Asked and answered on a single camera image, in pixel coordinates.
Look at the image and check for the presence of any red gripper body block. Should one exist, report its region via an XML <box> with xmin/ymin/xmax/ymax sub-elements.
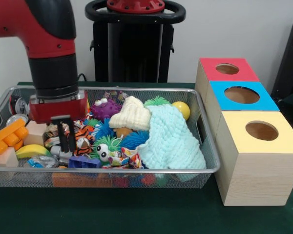
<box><xmin>28</xmin><ymin>89</ymin><xmax>89</xmax><ymax>125</ymax></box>

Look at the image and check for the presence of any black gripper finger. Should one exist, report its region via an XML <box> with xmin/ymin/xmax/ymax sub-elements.
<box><xmin>66</xmin><ymin>118</ymin><xmax>77</xmax><ymax>152</ymax></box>
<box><xmin>57</xmin><ymin>119</ymin><xmax>69</xmax><ymax>153</ymax></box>

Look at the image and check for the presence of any crushed clear plastic bottle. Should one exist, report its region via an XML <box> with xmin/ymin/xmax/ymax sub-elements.
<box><xmin>27</xmin><ymin>156</ymin><xmax>60</xmax><ymax>169</ymax></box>

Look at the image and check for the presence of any long orange toy brick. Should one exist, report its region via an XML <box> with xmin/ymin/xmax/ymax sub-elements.
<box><xmin>0</xmin><ymin>118</ymin><xmax>30</xmax><ymax>162</ymax></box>

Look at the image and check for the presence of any wooden box with three holes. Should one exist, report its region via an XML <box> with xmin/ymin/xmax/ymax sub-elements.
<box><xmin>194</xmin><ymin>57</ymin><xmax>293</xmax><ymax>207</ymax></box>

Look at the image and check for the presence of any tiger plush toy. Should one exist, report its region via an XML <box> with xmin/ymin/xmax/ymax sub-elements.
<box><xmin>73</xmin><ymin>125</ymin><xmax>95</xmax><ymax>157</ymax></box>

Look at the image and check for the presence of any silver metallic toy piece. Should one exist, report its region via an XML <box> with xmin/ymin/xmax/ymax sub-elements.
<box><xmin>49</xmin><ymin>145</ymin><xmax>74</xmax><ymax>164</ymax></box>

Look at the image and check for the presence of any blue plastic toy brick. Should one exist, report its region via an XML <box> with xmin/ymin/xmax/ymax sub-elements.
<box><xmin>68</xmin><ymin>156</ymin><xmax>102</xmax><ymax>169</ymax></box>

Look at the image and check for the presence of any yellow toy banana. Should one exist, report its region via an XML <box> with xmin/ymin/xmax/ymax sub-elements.
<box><xmin>15</xmin><ymin>144</ymin><xmax>52</xmax><ymax>160</ymax></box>

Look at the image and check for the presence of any purple spiky ball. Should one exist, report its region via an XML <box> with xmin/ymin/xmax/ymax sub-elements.
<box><xmin>90</xmin><ymin>97</ymin><xmax>123</xmax><ymax>121</ymax></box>

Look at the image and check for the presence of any cream knitted cloth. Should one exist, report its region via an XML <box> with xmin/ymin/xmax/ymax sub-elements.
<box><xmin>108</xmin><ymin>96</ymin><xmax>152</xmax><ymax>131</ymax></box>

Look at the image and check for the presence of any light blue knitted cloth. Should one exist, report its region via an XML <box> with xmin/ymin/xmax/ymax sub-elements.
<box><xmin>137</xmin><ymin>105</ymin><xmax>207</xmax><ymax>170</ymax></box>

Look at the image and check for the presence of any yellow ball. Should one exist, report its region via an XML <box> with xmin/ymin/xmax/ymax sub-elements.
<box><xmin>172</xmin><ymin>101</ymin><xmax>191</xmax><ymax>121</ymax></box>

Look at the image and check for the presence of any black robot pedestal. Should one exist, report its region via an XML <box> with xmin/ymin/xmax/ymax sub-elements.
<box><xmin>84</xmin><ymin>0</ymin><xmax>187</xmax><ymax>83</ymax></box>

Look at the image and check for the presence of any silver wire mesh bin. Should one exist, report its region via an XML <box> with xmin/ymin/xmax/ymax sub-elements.
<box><xmin>0</xmin><ymin>85</ymin><xmax>221</xmax><ymax>189</ymax></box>

